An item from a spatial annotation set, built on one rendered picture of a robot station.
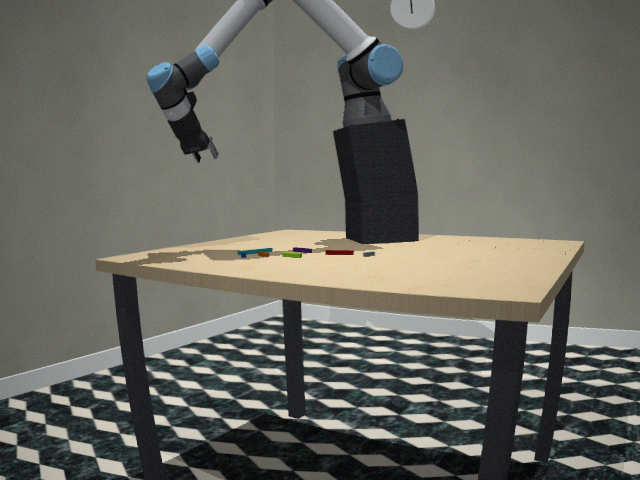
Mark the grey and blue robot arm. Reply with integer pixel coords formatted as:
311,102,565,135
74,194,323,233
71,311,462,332
146,0,403,127

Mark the turquoise rod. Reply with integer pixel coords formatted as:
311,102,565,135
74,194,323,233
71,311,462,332
238,248,273,255

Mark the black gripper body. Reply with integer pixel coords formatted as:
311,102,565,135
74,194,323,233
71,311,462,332
161,88,210,155

